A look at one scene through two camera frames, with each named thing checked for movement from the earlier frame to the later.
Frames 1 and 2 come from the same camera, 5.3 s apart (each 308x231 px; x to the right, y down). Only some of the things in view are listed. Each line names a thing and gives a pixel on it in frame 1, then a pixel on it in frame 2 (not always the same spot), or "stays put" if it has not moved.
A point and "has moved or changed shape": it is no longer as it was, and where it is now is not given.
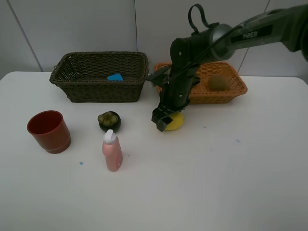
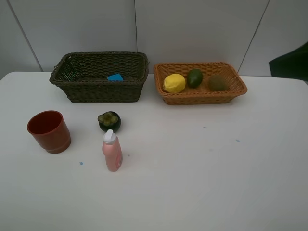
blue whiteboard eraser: x=115 y=77 stays put
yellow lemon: x=177 y=122 has moved or changed shape
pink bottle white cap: x=111 y=149 stays put
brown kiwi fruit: x=218 y=83 stays put
